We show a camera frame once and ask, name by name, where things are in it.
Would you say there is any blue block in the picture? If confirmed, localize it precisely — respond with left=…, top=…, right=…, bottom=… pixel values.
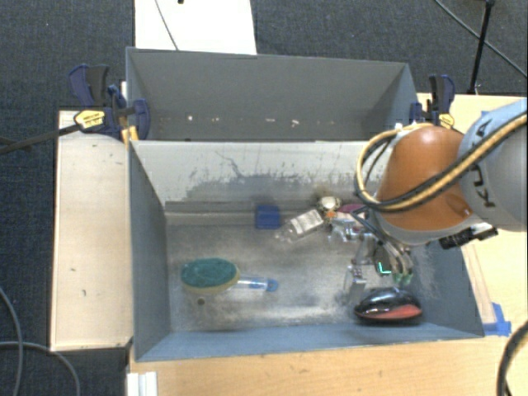
left=253, top=204, right=282, bottom=230

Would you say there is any silver metal tool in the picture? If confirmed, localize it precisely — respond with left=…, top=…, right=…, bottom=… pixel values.
left=328, top=216, right=365, bottom=243

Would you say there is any clear plastic bottle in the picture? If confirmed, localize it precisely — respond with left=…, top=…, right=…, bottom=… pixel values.
left=273, top=208, right=325, bottom=243

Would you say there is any pale wood board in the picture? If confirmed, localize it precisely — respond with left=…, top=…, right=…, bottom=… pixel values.
left=49, top=109, right=135, bottom=352

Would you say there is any green scrubber with clear handle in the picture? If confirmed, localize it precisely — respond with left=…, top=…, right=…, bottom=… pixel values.
left=180, top=257, right=280, bottom=295

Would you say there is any grey metal bin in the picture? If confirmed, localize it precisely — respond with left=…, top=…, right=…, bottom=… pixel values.
left=125, top=46, right=486, bottom=363

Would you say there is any shiny round metal ball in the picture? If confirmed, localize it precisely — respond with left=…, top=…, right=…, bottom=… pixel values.
left=316, top=196, right=342, bottom=219

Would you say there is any black cylinder on white bracket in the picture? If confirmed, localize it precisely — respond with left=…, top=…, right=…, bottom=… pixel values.
left=438, top=225, right=499, bottom=250

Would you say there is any black and red computer mouse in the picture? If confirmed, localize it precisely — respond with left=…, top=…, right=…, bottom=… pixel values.
left=353, top=287, right=424, bottom=327

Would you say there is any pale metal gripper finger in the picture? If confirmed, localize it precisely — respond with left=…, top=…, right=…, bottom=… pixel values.
left=350, top=276, right=367, bottom=306
left=342, top=265, right=356, bottom=297

